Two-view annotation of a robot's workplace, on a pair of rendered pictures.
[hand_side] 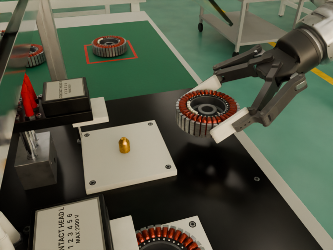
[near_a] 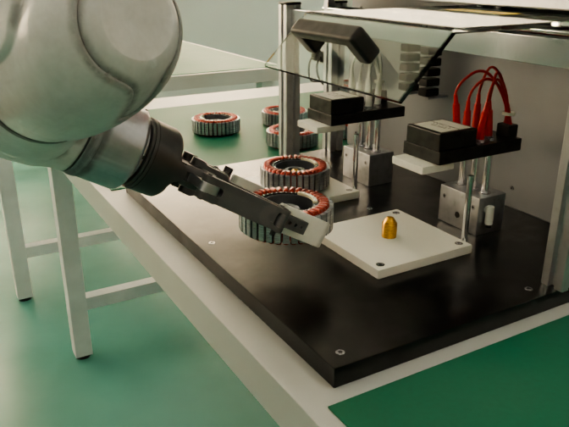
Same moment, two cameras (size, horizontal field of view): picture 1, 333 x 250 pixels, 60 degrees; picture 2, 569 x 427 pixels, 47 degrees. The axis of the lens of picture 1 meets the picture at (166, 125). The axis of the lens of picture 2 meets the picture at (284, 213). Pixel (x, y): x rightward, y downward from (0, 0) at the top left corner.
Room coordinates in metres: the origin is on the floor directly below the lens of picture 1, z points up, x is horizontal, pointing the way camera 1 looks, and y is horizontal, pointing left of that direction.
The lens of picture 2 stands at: (1.12, -0.24, 1.12)
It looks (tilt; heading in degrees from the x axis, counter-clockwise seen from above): 21 degrees down; 167
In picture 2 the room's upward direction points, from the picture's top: straight up
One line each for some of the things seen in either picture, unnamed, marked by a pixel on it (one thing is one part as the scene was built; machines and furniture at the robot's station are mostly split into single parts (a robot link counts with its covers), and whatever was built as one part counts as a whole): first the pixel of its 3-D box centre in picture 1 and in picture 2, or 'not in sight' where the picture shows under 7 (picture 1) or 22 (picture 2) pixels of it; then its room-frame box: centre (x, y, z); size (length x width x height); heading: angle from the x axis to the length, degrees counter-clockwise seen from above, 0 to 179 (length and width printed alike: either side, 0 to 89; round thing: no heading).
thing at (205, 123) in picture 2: not in sight; (216, 124); (-0.36, -0.05, 0.77); 0.11 x 0.11 x 0.04
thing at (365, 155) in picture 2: not in sight; (367, 163); (0.12, 0.15, 0.80); 0.07 x 0.05 x 0.06; 16
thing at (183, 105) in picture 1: (206, 112); (285, 213); (0.43, -0.07, 0.84); 0.11 x 0.11 x 0.04
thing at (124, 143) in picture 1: (124, 144); (389, 226); (0.39, 0.08, 0.80); 0.02 x 0.02 x 0.03
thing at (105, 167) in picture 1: (125, 152); (389, 240); (0.39, 0.08, 0.78); 0.15 x 0.15 x 0.01; 16
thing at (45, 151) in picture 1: (37, 159); (471, 206); (0.35, 0.21, 0.80); 0.07 x 0.05 x 0.06; 16
